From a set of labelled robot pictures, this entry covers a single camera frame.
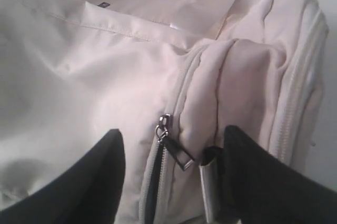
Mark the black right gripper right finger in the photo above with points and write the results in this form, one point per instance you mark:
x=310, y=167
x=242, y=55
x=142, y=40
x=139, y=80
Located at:
x=258, y=188

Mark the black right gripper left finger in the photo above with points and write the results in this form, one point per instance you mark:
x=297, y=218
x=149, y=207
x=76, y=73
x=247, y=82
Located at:
x=89, y=192

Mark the cream fabric duffel bag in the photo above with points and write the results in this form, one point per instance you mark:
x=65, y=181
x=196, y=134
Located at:
x=170, y=76

